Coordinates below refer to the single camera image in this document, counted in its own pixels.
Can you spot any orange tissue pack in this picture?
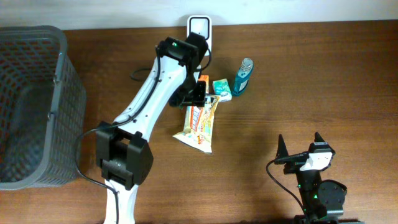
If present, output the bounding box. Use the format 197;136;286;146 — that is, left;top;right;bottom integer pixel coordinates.
198;75;210;94

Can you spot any green tissue pack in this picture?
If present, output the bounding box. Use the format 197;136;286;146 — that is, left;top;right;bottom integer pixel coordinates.
213;78;232;102

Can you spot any yellow snack bag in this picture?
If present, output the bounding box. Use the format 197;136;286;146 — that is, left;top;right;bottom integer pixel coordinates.
173;95;220;154

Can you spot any teal mouthwash bottle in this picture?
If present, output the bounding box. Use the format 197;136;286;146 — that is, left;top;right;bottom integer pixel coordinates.
232;58;254;96

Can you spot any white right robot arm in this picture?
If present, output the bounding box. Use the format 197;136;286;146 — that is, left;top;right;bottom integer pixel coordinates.
273;133;360;224

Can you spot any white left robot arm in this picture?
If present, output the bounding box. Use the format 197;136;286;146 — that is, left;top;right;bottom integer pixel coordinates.
95;32;209;223

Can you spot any white barcode scanner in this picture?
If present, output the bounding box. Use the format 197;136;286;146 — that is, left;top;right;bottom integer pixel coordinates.
187;15;213;57

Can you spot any grey plastic lattice basket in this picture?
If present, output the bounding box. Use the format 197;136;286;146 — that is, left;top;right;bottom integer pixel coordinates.
1;26;86;191

